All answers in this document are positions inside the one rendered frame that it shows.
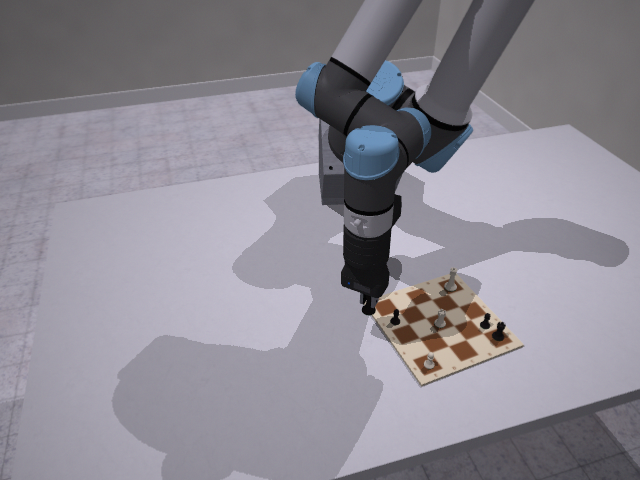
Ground white pawn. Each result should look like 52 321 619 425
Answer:
424 352 435 369

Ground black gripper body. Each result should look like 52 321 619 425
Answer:
341 194 402 298

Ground brown and cream chessboard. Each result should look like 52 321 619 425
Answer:
371 274 524 386

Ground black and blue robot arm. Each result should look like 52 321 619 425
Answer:
295 0 535 216

